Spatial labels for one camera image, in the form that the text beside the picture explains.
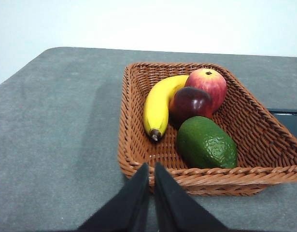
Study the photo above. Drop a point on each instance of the dark red apple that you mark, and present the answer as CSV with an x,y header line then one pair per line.
x,y
190,105

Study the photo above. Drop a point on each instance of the red yellow apple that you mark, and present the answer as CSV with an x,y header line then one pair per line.
x,y
211,83

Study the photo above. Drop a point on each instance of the black rectangular tray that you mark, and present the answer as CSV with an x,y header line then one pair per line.
x,y
293,120

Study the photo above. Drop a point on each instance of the yellow banana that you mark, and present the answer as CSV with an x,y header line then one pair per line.
x,y
156,106

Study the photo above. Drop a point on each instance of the green avocado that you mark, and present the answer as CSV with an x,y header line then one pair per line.
x,y
206,142

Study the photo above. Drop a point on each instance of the brown wicker basket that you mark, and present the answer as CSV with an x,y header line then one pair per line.
x,y
254,135

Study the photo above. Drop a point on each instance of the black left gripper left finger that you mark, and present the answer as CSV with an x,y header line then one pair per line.
x,y
129,207

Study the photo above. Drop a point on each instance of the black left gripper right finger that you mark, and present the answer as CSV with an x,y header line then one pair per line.
x,y
174,210

